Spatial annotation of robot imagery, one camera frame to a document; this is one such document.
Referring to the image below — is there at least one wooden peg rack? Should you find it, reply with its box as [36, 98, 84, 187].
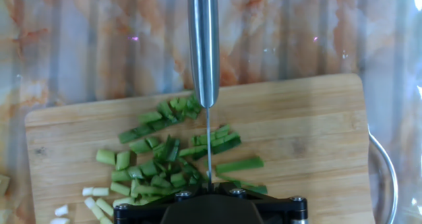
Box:
[0, 174, 11, 197]

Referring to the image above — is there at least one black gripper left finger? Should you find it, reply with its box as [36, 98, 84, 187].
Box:
[113, 183, 210, 224]

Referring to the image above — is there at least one steel cleaver knife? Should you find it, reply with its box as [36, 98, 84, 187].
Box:
[187, 0, 221, 185]

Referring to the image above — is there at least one marble pattern table mat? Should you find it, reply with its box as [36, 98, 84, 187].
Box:
[0, 0, 422, 224]

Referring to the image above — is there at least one bamboo cutting board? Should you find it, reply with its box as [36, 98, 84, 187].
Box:
[24, 72, 376, 224]

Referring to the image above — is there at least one clear glass dish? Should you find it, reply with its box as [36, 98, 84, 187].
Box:
[367, 131, 399, 224]

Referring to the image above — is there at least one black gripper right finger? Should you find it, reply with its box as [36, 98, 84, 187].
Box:
[212, 182, 310, 224]

